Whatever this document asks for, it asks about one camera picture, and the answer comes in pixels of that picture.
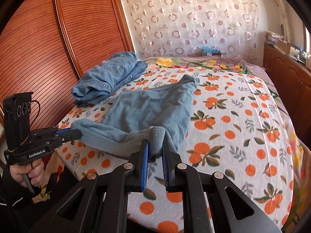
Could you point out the blue item box at headboard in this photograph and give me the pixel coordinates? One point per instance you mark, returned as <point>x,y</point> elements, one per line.
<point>210,51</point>

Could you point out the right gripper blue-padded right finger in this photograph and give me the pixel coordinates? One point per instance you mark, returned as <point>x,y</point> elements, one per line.
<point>212,203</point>

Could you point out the cardboard box on cabinet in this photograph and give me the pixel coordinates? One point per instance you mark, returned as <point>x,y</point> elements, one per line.
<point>287,48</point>

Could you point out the person's left forearm dark sleeve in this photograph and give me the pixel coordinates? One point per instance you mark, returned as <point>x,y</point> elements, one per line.
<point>18,210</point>

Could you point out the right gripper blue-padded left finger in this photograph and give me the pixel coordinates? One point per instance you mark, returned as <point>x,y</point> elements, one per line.
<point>98,203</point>

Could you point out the wooden sideboard cabinet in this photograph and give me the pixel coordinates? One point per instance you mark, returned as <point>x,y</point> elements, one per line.
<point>292,82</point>

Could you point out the grey-blue shorts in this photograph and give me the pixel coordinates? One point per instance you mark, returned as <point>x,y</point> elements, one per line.
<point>160,115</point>

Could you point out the orange-print bed sheet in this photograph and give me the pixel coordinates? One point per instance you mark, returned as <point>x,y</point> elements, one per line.
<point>154,209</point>

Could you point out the folded blue denim jeans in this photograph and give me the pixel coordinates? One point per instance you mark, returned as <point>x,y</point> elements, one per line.
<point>100,82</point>

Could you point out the stack of papers on cabinet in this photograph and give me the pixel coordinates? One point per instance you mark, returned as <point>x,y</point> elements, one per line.
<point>272,37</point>

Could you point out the wooden louvred wardrobe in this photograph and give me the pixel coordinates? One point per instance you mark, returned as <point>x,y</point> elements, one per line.
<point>48,45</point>

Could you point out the person's left hand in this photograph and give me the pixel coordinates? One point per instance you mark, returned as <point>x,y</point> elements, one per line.
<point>34,170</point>

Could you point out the circle-pattern sheer curtain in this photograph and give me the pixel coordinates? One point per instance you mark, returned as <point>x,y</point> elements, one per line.
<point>173,28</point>

